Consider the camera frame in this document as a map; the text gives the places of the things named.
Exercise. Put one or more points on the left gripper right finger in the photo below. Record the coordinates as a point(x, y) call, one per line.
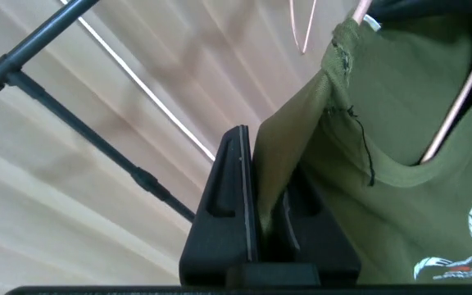
point(322, 246)

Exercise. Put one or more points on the green printed t-shirt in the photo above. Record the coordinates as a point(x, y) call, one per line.
point(404, 102)

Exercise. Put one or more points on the beige curtain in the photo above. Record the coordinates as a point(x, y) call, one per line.
point(55, 184)

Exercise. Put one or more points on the black clothes rack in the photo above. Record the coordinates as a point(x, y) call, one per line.
point(35, 39)

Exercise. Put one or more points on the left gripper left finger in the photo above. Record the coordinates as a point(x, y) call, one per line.
point(219, 246)

